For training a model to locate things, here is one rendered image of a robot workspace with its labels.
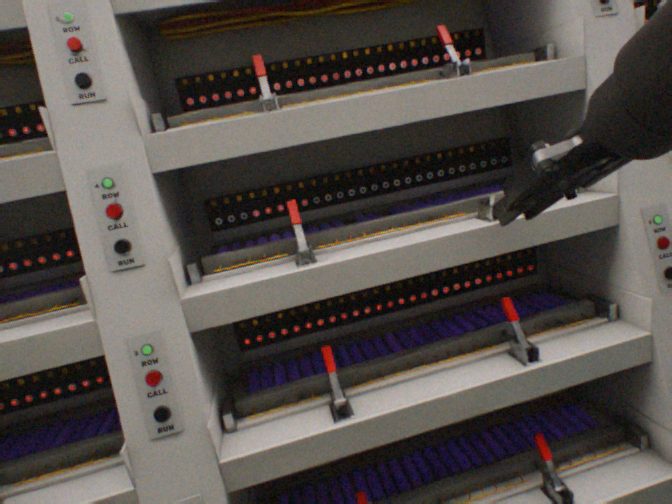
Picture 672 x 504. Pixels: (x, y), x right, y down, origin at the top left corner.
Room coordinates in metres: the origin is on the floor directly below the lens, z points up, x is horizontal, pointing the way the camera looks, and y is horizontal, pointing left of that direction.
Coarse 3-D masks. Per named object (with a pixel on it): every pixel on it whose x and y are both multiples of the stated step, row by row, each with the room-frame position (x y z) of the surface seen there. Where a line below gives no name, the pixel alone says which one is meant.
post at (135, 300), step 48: (48, 0) 0.48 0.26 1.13; (96, 0) 0.49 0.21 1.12; (48, 48) 0.48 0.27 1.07; (96, 48) 0.49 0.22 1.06; (144, 48) 0.64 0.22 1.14; (48, 96) 0.48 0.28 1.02; (144, 96) 0.56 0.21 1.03; (96, 144) 0.49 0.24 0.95; (144, 192) 0.49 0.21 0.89; (96, 240) 0.48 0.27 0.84; (144, 240) 0.49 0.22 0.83; (96, 288) 0.48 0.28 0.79; (144, 288) 0.49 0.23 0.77; (192, 336) 0.52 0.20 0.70; (192, 384) 0.49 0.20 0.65; (144, 432) 0.48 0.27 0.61; (192, 432) 0.49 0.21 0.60; (144, 480) 0.48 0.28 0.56; (192, 480) 0.49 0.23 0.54
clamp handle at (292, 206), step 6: (288, 204) 0.55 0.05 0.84; (294, 204) 0.55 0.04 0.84; (294, 210) 0.55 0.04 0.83; (294, 216) 0.55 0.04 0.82; (294, 222) 0.54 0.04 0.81; (300, 222) 0.54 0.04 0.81; (294, 228) 0.54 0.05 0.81; (300, 228) 0.54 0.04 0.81; (300, 234) 0.54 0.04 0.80; (300, 240) 0.54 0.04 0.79; (300, 246) 0.53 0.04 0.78; (306, 246) 0.53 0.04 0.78
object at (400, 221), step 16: (496, 192) 0.63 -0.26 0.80; (432, 208) 0.61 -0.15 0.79; (448, 208) 0.61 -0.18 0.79; (464, 208) 0.62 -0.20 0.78; (352, 224) 0.60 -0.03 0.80; (368, 224) 0.60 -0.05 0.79; (384, 224) 0.60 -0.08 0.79; (400, 224) 0.60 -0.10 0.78; (416, 224) 0.61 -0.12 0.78; (288, 240) 0.58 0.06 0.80; (320, 240) 0.59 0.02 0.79; (336, 240) 0.58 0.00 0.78; (352, 240) 0.58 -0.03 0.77; (208, 256) 0.58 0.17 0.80; (224, 256) 0.57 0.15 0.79; (240, 256) 0.57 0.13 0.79; (256, 256) 0.58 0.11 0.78; (272, 256) 0.58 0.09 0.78; (208, 272) 0.57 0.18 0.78
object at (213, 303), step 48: (432, 192) 0.73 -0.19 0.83; (192, 240) 0.65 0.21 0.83; (384, 240) 0.58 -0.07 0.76; (432, 240) 0.54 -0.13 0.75; (480, 240) 0.55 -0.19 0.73; (528, 240) 0.57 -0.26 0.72; (192, 288) 0.53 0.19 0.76; (240, 288) 0.50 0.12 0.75; (288, 288) 0.52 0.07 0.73; (336, 288) 0.53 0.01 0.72
